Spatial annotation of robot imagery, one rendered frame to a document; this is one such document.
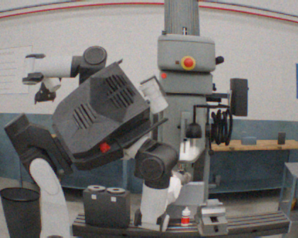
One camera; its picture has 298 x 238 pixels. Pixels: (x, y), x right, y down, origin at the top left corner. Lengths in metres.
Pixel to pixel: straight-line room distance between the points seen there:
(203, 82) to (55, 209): 0.88
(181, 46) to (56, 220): 0.91
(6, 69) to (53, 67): 5.21
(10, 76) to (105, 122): 5.46
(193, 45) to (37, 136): 0.77
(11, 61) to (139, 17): 2.34
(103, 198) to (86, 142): 0.70
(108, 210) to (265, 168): 4.78
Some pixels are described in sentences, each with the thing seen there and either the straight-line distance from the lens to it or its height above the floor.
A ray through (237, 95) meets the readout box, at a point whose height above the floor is 1.63.
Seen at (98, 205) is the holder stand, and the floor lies 1.08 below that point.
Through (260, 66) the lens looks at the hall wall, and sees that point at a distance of 6.34.
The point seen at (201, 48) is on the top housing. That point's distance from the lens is 1.72.
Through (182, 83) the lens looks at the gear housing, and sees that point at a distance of 1.80.
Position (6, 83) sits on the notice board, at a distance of 6.70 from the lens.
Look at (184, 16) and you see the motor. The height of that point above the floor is 2.05.
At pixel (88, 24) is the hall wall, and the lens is 6.31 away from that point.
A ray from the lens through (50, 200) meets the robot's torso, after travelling 1.41.
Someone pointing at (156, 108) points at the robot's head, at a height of 1.58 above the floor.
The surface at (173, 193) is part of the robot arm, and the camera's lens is 1.68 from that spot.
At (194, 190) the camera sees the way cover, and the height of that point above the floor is 1.07.
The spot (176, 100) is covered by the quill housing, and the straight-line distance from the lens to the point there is 1.83.
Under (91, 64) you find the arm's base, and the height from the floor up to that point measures 1.73.
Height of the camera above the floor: 1.66
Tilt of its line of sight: 5 degrees down
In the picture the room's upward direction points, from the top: 1 degrees clockwise
